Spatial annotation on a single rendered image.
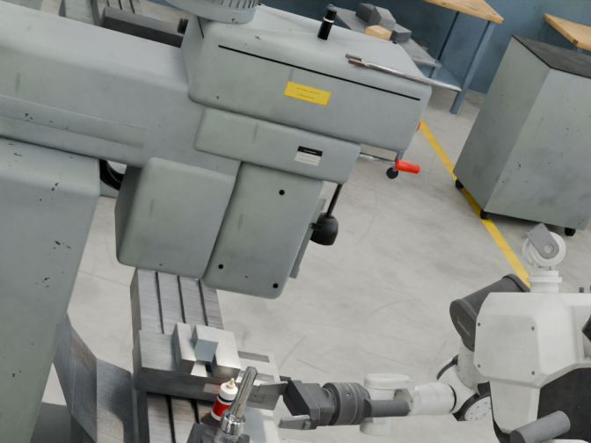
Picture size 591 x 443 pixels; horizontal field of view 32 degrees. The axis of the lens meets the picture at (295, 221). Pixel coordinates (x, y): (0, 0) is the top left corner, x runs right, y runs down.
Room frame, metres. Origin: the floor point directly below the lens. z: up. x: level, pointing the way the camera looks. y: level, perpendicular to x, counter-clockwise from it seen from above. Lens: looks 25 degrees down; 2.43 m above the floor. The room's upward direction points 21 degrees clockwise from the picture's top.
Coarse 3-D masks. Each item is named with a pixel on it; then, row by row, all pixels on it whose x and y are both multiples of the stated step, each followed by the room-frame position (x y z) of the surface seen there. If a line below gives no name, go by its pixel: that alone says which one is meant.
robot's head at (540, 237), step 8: (528, 232) 1.75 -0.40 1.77; (536, 232) 1.75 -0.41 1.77; (544, 232) 1.75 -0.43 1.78; (552, 232) 1.77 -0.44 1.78; (536, 240) 1.75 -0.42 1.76; (544, 240) 1.75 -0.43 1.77; (552, 240) 1.75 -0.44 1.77; (560, 240) 1.76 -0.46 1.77; (536, 248) 1.74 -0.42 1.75; (544, 248) 1.75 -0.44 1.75; (552, 248) 1.75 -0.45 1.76; (560, 248) 1.75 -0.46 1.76; (536, 256) 1.74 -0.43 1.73; (544, 256) 1.73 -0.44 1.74; (552, 256) 1.73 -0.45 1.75; (560, 256) 1.74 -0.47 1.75; (544, 264) 1.74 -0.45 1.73; (552, 264) 1.74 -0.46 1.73
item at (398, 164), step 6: (360, 156) 2.00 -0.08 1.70; (366, 156) 2.00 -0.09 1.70; (372, 156) 2.01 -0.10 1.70; (378, 156) 2.02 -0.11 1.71; (378, 162) 2.01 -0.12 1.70; (384, 162) 2.01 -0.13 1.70; (390, 162) 2.02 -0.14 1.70; (396, 162) 2.03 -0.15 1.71; (402, 162) 2.03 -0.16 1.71; (408, 162) 2.04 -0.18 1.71; (396, 168) 2.02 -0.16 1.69; (402, 168) 2.02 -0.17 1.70; (408, 168) 2.03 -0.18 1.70; (414, 168) 2.03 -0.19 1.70
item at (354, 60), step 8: (352, 56) 1.97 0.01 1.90; (360, 64) 1.95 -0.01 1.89; (368, 64) 1.96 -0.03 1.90; (376, 64) 1.98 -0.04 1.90; (392, 72) 1.98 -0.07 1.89; (400, 72) 1.98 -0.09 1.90; (408, 72) 2.00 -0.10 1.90; (416, 80) 1.99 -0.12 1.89; (424, 80) 2.00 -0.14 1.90; (432, 80) 2.01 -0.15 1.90; (448, 88) 2.01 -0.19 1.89; (456, 88) 2.02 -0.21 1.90
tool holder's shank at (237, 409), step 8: (248, 368) 1.67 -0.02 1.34; (256, 368) 1.68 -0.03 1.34; (248, 376) 1.66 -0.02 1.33; (240, 384) 1.66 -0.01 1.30; (248, 384) 1.66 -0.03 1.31; (240, 392) 1.66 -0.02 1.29; (248, 392) 1.66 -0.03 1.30; (240, 400) 1.65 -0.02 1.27; (232, 408) 1.66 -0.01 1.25; (240, 408) 1.66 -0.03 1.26; (232, 416) 1.66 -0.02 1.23; (240, 416) 1.66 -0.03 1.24
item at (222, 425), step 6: (222, 420) 1.65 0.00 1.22; (222, 426) 1.65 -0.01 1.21; (228, 426) 1.64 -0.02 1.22; (240, 426) 1.65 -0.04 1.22; (216, 432) 1.66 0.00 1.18; (222, 432) 1.65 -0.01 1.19; (228, 432) 1.64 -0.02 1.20; (234, 432) 1.65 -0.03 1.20; (240, 432) 1.66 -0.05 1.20; (216, 438) 1.65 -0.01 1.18; (222, 438) 1.64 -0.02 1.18; (228, 438) 1.64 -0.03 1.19; (234, 438) 1.65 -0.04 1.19
